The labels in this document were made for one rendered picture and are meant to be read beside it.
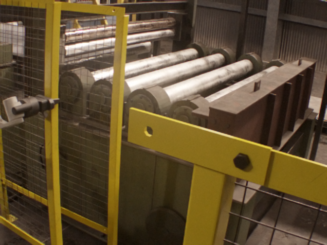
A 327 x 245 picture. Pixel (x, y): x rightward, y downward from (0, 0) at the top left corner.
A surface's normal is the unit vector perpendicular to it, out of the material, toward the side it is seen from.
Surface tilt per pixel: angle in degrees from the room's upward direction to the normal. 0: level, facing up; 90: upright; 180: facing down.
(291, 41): 90
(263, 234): 0
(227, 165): 90
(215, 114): 90
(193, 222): 90
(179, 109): 77
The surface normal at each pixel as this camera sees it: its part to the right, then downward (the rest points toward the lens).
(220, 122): -0.53, 0.26
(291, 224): 0.08, -0.93
